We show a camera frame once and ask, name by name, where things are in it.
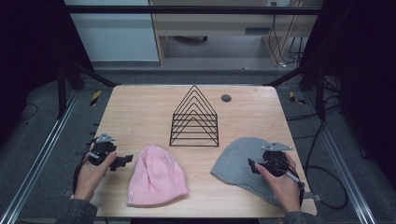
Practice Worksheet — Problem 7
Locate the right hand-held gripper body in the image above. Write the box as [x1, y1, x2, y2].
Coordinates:
[262, 141, 294, 178]

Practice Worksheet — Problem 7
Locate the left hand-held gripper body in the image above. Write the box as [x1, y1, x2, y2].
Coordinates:
[88, 133, 118, 166]

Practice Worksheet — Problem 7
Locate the grey knit beanie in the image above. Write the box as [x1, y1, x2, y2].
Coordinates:
[210, 136, 301, 208]

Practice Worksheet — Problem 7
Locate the pink knit beanie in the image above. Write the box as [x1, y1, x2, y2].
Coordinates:
[126, 144, 189, 208]

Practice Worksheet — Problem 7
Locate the person's left hand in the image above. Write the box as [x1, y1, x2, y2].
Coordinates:
[73, 150, 118, 202]

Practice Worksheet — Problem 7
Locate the person's right hand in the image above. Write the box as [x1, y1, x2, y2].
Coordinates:
[254, 151, 302, 215]

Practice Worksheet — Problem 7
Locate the yellow black tape strip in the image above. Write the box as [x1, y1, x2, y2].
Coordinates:
[90, 90, 103, 107]
[289, 91, 307, 105]

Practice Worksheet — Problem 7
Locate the black metal stand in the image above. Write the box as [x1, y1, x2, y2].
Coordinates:
[262, 61, 329, 122]
[55, 58, 120, 120]

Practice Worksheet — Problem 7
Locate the white cabinet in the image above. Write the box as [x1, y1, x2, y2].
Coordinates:
[63, 0, 161, 63]

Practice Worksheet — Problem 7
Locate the dark curtain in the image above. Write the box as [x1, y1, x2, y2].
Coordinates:
[298, 0, 396, 183]
[0, 0, 95, 150]

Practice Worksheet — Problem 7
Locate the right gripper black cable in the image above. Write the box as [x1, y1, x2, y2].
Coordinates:
[285, 161, 306, 207]

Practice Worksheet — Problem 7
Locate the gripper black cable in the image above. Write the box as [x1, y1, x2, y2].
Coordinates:
[285, 161, 306, 207]
[72, 139, 97, 195]

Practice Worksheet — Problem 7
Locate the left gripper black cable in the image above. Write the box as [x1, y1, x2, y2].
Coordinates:
[72, 139, 97, 195]

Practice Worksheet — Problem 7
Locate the grey table bracket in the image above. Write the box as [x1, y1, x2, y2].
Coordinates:
[303, 191, 322, 202]

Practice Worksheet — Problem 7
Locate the aluminium rail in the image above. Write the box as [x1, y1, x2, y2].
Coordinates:
[0, 91, 81, 224]
[303, 92, 378, 224]

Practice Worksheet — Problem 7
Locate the black wire triangle rack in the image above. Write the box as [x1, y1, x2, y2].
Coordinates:
[169, 84, 220, 147]

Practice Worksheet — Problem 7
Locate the thin black floor cable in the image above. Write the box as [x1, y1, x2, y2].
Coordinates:
[18, 103, 39, 123]

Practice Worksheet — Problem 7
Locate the yellow cable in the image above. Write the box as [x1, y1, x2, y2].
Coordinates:
[268, 0, 304, 67]

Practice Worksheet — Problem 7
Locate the black metal frame bar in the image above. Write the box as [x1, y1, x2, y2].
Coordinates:
[64, 5, 323, 16]

